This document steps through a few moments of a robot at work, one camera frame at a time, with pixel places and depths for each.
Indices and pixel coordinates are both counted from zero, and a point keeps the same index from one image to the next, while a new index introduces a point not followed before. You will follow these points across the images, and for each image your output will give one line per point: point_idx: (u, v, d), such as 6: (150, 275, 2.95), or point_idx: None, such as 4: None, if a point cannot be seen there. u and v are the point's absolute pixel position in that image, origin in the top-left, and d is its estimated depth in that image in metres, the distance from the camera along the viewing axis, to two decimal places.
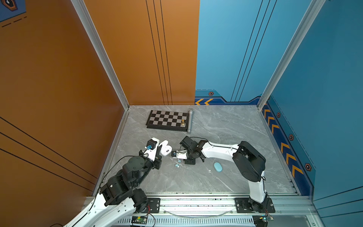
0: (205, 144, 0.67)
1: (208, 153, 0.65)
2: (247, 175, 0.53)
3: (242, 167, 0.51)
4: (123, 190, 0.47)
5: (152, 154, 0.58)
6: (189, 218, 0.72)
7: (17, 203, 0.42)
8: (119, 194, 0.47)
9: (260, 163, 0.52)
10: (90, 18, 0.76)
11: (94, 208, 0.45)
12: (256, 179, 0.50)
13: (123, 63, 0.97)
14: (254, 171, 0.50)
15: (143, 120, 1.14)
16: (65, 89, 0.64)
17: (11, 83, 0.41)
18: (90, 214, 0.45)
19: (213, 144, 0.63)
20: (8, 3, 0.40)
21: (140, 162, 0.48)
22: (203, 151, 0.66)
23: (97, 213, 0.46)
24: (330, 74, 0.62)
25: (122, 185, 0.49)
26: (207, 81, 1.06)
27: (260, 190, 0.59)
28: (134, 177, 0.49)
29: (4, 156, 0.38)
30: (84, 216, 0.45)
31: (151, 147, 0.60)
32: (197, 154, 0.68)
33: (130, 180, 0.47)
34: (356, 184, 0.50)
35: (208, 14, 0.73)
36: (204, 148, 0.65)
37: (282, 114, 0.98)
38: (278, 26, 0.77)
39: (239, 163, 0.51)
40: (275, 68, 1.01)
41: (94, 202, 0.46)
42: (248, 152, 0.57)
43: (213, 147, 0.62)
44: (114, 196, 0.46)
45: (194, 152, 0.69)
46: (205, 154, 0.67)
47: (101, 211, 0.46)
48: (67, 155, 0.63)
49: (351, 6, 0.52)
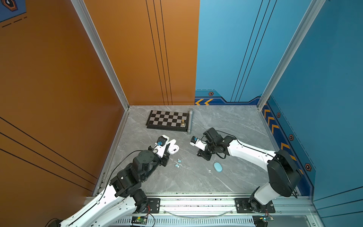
0: (232, 142, 0.61)
1: (234, 152, 0.60)
2: (277, 187, 0.47)
3: (274, 178, 0.46)
4: (133, 182, 0.49)
5: (162, 150, 0.60)
6: (189, 218, 0.72)
7: (16, 203, 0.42)
8: (128, 187, 0.48)
9: (297, 179, 0.47)
10: (90, 18, 0.76)
11: (103, 199, 0.46)
12: (288, 194, 0.45)
13: (123, 63, 0.97)
14: (288, 186, 0.44)
15: (143, 120, 1.14)
16: (65, 90, 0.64)
17: (12, 83, 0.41)
18: (99, 205, 0.45)
19: (242, 144, 0.58)
20: (8, 3, 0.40)
21: (150, 155, 0.50)
22: (229, 148, 0.61)
23: (107, 205, 0.46)
24: (330, 74, 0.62)
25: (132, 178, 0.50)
26: (207, 81, 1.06)
27: (272, 196, 0.56)
28: (144, 170, 0.51)
29: (4, 156, 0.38)
30: (93, 206, 0.45)
31: (161, 144, 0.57)
32: (220, 148, 0.64)
33: (139, 173, 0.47)
34: (356, 184, 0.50)
35: (208, 14, 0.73)
36: (231, 144, 0.60)
37: (282, 114, 0.98)
38: (278, 26, 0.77)
39: (272, 173, 0.46)
40: (274, 68, 1.01)
41: (104, 193, 0.47)
42: (284, 163, 0.50)
43: (243, 147, 0.57)
44: (123, 188, 0.48)
45: (218, 146, 0.64)
46: (229, 152, 0.62)
47: (111, 202, 0.47)
48: (67, 155, 0.63)
49: (351, 6, 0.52)
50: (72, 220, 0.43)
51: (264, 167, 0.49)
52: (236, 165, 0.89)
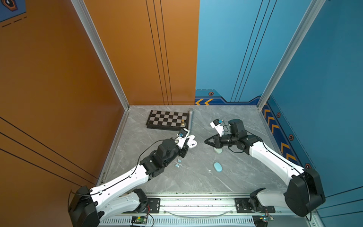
0: (255, 143, 0.58)
1: (256, 153, 0.56)
2: (292, 203, 0.44)
3: (292, 194, 0.43)
4: (157, 167, 0.56)
5: (182, 141, 0.66)
6: (189, 218, 0.72)
7: (17, 204, 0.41)
8: (153, 170, 0.54)
9: (317, 203, 0.43)
10: (90, 18, 0.76)
11: (135, 174, 0.51)
12: (301, 213, 0.42)
13: (123, 63, 0.97)
14: (306, 206, 0.41)
15: (143, 120, 1.14)
16: (65, 90, 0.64)
17: (12, 83, 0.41)
18: (131, 178, 0.50)
19: (268, 149, 0.54)
20: (8, 3, 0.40)
21: (172, 143, 0.56)
22: (251, 148, 0.57)
23: (137, 179, 0.51)
24: (329, 74, 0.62)
25: (157, 162, 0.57)
26: (207, 81, 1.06)
27: (272, 203, 0.57)
28: (166, 156, 0.57)
29: (3, 156, 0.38)
30: (125, 179, 0.49)
31: (183, 135, 0.70)
32: (242, 145, 0.61)
33: (163, 159, 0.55)
34: (356, 184, 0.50)
35: (207, 14, 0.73)
36: (254, 145, 0.57)
37: (282, 114, 0.98)
38: (278, 26, 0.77)
39: (293, 190, 0.42)
40: (275, 68, 1.01)
41: (135, 170, 0.52)
42: (310, 183, 0.45)
43: (267, 152, 0.53)
44: (149, 170, 0.54)
45: (241, 142, 0.62)
46: (250, 151, 0.59)
47: (141, 178, 0.52)
48: (67, 155, 0.63)
49: (351, 6, 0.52)
50: (103, 188, 0.45)
51: (285, 179, 0.46)
52: (236, 165, 0.89)
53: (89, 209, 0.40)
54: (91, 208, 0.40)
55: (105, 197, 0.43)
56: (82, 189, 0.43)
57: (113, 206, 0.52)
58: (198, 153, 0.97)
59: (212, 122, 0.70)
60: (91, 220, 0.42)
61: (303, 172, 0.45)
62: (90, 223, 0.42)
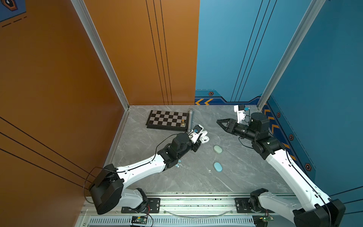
0: (278, 151, 0.50)
1: (276, 164, 0.49)
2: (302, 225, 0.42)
3: (307, 219, 0.40)
4: (172, 159, 0.59)
5: (196, 137, 0.68)
6: (189, 218, 0.72)
7: (17, 204, 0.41)
8: (169, 161, 0.58)
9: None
10: (90, 17, 0.76)
11: (155, 161, 0.54)
12: None
13: (123, 63, 0.97)
14: None
15: (143, 120, 1.14)
16: (64, 90, 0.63)
17: (11, 84, 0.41)
18: (150, 164, 0.53)
19: (291, 163, 0.47)
20: (8, 3, 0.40)
21: (186, 136, 0.60)
22: (272, 156, 0.49)
23: (156, 167, 0.54)
24: (330, 74, 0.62)
25: (171, 154, 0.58)
26: (207, 81, 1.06)
27: (272, 208, 0.58)
28: (181, 149, 0.61)
29: (3, 156, 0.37)
30: (145, 164, 0.52)
31: (197, 131, 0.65)
32: (261, 148, 0.53)
33: (177, 151, 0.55)
34: (356, 183, 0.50)
35: (208, 13, 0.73)
36: (277, 154, 0.49)
37: (282, 114, 0.98)
38: (278, 26, 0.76)
39: (310, 216, 0.39)
40: (275, 68, 1.01)
41: (154, 157, 0.56)
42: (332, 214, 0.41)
43: (290, 166, 0.46)
44: (165, 161, 0.57)
45: (259, 144, 0.53)
46: (268, 158, 0.51)
47: (158, 167, 0.55)
48: (67, 155, 0.62)
49: (352, 6, 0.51)
50: (127, 168, 0.48)
51: (302, 203, 0.42)
52: (236, 165, 0.89)
53: (117, 184, 0.42)
54: (119, 183, 0.42)
55: (129, 177, 0.46)
56: (110, 166, 0.45)
57: (125, 194, 0.54)
58: (198, 153, 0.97)
59: (237, 106, 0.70)
60: (115, 197, 0.44)
61: (328, 203, 0.41)
62: (112, 200, 0.44)
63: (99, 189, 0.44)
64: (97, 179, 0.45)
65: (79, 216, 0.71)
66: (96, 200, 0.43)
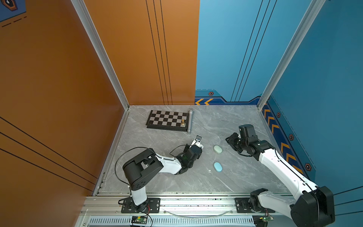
0: (268, 150, 0.55)
1: (267, 162, 0.54)
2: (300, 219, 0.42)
3: (300, 210, 0.41)
4: (184, 166, 0.67)
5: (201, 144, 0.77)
6: (189, 218, 0.72)
7: (16, 204, 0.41)
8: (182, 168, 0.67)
9: (325, 223, 0.41)
10: (90, 17, 0.76)
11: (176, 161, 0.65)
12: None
13: (123, 63, 0.97)
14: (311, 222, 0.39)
15: (143, 120, 1.14)
16: (65, 90, 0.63)
17: (11, 84, 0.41)
18: (174, 161, 0.63)
19: (280, 159, 0.51)
20: (8, 3, 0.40)
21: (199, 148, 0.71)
22: (262, 155, 0.55)
23: (177, 164, 0.63)
24: (330, 74, 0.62)
25: (183, 162, 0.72)
26: (207, 80, 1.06)
27: (272, 207, 0.57)
28: (193, 159, 0.71)
29: (3, 156, 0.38)
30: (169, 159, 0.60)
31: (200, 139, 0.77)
32: (252, 150, 0.58)
33: (190, 161, 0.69)
34: (356, 183, 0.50)
35: (208, 13, 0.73)
36: (267, 152, 0.55)
37: (282, 114, 0.98)
38: (278, 26, 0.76)
39: (301, 205, 0.40)
40: (275, 68, 1.01)
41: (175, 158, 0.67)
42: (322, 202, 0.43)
43: (279, 161, 0.50)
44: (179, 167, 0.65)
45: (251, 146, 0.59)
46: (260, 157, 0.56)
47: (177, 166, 0.64)
48: (67, 155, 0.62)
49: (352, 6, 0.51)
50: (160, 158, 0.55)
51: (293, 193, 0.45)
52: (236, 165, 0.89)
53: (158, 164, 0.49)
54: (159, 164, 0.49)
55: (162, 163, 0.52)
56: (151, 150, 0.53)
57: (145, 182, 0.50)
58: None
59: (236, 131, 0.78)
60: (150, 177, 0.49)
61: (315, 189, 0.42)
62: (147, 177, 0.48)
63: (136, 167, 0.49)
64: (137, 158, 0.51)
65: (79, 216, 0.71)
66: (133, 175, 0.47)
